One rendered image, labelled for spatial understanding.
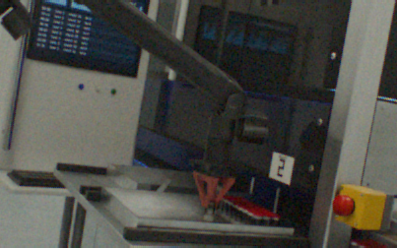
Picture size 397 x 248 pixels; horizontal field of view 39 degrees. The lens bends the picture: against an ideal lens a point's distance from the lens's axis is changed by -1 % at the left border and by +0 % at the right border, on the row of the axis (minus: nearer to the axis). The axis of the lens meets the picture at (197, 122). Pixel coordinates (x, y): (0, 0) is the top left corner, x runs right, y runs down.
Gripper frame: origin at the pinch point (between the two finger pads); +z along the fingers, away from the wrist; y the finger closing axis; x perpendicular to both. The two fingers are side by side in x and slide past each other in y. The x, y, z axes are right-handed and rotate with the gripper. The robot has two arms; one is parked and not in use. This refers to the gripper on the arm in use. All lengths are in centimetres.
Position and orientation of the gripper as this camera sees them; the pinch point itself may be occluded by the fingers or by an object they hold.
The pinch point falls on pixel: (209, 203)
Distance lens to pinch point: 126.4
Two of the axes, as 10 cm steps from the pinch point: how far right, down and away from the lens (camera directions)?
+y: 7.7, 0.8, 6.3
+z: -1.5, 9.9, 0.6
